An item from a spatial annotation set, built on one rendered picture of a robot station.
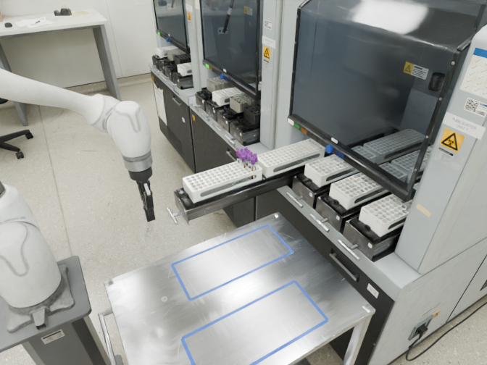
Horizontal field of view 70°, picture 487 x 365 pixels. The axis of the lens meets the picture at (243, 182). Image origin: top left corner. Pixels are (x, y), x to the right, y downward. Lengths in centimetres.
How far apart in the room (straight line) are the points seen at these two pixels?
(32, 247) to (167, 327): 43
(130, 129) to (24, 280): 50
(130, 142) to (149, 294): 44
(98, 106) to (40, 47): 346
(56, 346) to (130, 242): 113
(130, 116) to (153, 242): 138
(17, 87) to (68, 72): 373
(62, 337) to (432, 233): 117
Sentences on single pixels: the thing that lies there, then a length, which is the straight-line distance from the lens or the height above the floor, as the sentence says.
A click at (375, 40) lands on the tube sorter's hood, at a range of 111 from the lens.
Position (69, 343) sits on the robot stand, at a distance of 136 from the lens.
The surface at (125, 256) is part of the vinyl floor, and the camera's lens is 230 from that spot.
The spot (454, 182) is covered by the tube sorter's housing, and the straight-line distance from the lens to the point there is 105.
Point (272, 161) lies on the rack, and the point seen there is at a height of 86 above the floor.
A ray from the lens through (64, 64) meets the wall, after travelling 467.
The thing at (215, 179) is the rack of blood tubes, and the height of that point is 86.
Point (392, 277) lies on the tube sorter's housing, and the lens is 123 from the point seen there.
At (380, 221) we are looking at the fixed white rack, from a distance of 120.
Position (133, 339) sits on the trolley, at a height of 82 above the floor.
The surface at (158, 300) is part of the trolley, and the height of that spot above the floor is 82.
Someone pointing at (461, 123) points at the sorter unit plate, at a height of 124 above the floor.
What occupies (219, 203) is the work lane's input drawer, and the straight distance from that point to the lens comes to 132.
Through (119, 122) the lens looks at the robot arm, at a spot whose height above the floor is 118.
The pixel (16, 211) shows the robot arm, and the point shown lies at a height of 94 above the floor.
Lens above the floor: 163
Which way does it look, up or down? 37 degrees down
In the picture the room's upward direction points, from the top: straight up
